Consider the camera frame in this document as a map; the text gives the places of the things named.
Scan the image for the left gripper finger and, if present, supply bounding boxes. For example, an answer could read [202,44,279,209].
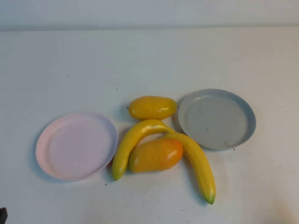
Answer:
[0,206,8,224]

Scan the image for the yellow plastic banana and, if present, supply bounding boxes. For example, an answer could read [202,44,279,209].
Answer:
[163,132,217,205]
[111,119,176,182]

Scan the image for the orange tinted plastic mango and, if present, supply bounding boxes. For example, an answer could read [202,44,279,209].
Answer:
[128,139,184,174]

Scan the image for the yellow plastic mango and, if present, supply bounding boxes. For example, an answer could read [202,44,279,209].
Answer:
[128,95,178,120]

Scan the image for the pink round plate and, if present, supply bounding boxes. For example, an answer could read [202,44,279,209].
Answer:
[35,111,119,181]

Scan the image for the grey round plate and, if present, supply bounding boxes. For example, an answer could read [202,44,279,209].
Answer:
[178,88,257,151]

